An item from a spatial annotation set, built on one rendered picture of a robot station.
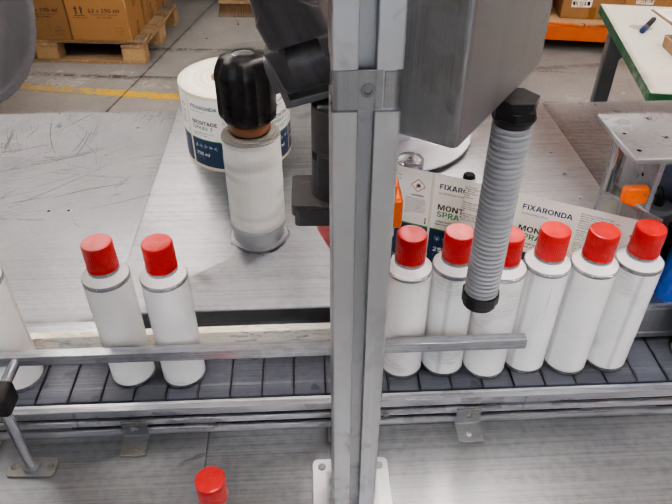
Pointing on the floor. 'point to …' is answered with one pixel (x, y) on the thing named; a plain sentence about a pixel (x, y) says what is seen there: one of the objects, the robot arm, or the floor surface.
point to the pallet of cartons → (101, 28)
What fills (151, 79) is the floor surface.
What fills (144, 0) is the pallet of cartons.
